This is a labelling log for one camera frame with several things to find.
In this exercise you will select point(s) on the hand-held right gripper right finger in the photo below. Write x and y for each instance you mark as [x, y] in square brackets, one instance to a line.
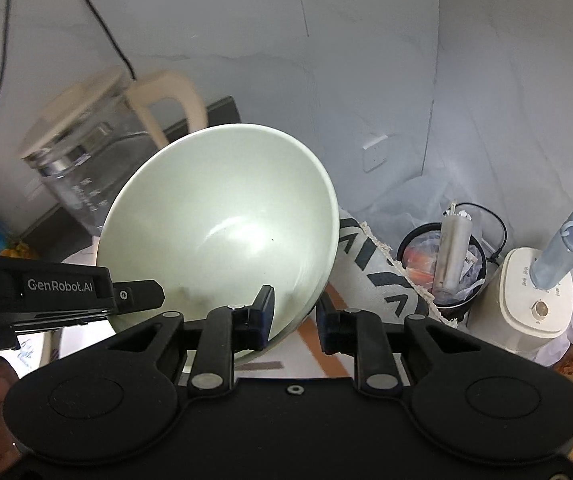
[322, 322]

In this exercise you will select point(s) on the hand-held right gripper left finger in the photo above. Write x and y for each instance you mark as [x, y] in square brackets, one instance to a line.
[265, 317]

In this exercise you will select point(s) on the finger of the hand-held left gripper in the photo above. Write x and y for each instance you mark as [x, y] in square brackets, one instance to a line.
[139, 295]

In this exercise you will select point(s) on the pale green ceramic bowl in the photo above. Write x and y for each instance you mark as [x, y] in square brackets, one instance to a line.
[216, 210]

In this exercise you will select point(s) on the patterned table cloth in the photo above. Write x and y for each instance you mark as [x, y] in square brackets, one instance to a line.
[381, 270]

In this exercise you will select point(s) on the white tube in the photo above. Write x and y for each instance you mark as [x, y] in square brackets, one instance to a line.
[454, 250]

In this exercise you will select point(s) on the black bin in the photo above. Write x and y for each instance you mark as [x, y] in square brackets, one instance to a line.
[471, 285]

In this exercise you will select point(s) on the cream countertop appliance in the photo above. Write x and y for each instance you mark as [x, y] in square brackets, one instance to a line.
[511, 310]

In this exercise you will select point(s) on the light blue handheld device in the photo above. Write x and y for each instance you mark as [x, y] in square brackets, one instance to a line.
[564, 250]

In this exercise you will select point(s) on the white wall socket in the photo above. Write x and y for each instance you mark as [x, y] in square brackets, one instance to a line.
[375, 152]

